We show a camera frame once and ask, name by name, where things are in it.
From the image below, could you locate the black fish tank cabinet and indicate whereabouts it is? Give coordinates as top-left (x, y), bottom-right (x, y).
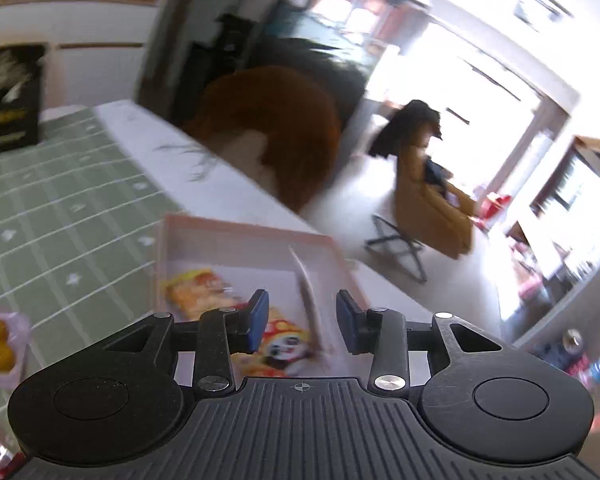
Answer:
top-left (215, 0), bottom-right (378, 128)

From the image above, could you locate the pink cardboard box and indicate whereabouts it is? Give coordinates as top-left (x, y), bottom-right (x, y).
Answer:
top-left (155, 214), bottom-right (372, 378)

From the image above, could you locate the clear plastic bag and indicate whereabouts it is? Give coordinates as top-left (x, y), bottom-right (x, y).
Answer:
top-left (0, 311), bottom-right (32, 387)

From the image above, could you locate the tan recliner chair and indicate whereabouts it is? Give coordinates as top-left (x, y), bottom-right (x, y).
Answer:
top-left (365, 135), bottom-right (479, 284)

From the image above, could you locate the green checked tablecloth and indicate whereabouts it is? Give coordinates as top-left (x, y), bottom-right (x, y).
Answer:
top-left (0, 106), bottom-right (191, 441)

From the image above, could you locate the blue cloth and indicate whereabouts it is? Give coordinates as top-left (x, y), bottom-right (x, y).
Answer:
top-left (422, 157), bottom-right (457, 198)

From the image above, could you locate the brown plush chair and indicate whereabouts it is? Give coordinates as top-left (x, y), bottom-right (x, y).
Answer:
top-left (182, 65), bottom-right (342, 214)

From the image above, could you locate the dark jacket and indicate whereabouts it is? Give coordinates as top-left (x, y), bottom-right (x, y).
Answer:
top-left (369, 100), bottom-right (446, 161)

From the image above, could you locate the panda print snack packet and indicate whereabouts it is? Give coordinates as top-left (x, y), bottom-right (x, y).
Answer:
top-left (231, 307), bottom-right (328, 378)

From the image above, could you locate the white drawer cabinet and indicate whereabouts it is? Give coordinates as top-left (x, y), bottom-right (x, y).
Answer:
top-left (0, 2), bottom-right (160, 111)

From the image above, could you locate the black floral bag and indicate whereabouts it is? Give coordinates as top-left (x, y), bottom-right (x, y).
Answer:
top-left (0, 43), bottom-right (48, 157)

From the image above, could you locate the red ornament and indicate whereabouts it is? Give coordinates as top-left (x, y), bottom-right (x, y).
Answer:
top-left (480, 194), bottom-right (512, 221)

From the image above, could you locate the yellow cartoon snack packet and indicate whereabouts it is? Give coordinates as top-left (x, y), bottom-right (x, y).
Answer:
top-left (166, 269), bottom-right (243, 322)

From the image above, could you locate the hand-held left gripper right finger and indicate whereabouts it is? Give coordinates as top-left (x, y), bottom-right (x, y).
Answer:
top-left (336, 290), bottom-right (518, 392)

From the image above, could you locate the white side counter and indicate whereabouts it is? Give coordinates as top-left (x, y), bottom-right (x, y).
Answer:
top-left (500, 136), bottom-right (600, 347)

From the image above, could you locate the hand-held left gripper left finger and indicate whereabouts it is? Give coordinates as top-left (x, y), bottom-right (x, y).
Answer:
top-left (87, 289), bottom-right (271, 395)

